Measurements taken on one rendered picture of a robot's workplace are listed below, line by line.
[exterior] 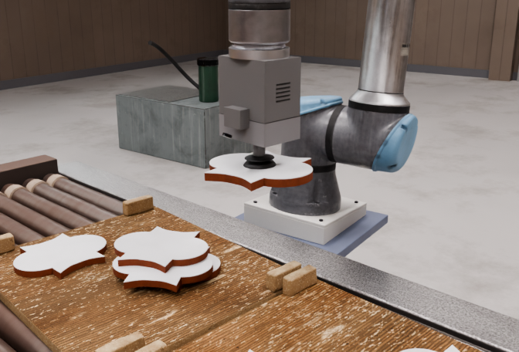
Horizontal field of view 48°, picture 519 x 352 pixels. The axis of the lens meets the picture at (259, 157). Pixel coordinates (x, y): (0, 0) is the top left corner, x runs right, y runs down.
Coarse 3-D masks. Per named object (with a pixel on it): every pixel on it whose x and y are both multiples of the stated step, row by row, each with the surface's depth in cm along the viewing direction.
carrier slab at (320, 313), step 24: (312, 288) 84; (336, 288) 84; (264, 312) 78; (288, 312) 78; (312, 312) 78; (336, 312) 78; (360, 312) 78; (384, 312) 78; (216, 336) 73; (240, 336) 73; (264, 336) 73; (288, 336) 73; (312, 336) 73; (336, 336) 73; (360, 336) 73; (384, 336) 73; (408, 336) 73; (432, 336) 73
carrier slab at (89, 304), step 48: (48, 240) 100; (0, 288) 84; (48, 288) 84; (96, 288) 84; (144, 288) 84; (192, 288) 84; (240, 288) 84; (48, 336) 73; (96, 336) 73; (144, 336) 73; (192, 336) 73
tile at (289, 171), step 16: (224, 160) 79; (240, 160) 79; (288, 160) 78; (304, 160) 78; (208, 176) 74; (224, 176) 73; (240, 176) 72; (256, 176) 71; (272, 176) 71; (288, 176) 71; (304, 176) 71
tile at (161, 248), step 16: (128, 240) 92; (144, 240) 92; (160, 240) 92; (176, 240) 92; (192, 240) 92; (128, 256) 86; (144, 256) 86; (160, 256) 86; (176, 256) 86; (192, 256) 86
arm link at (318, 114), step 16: (304, 96) 121; (320, 96) 119; (336, 96) 117; (304, 112) 114; (320, 112) 114; (336, 112) 113; (304, 128) 115; (320, 128) 113; (288, 144) 118; (304, 144) 116; (320, 144) 114; (320, 160) 116
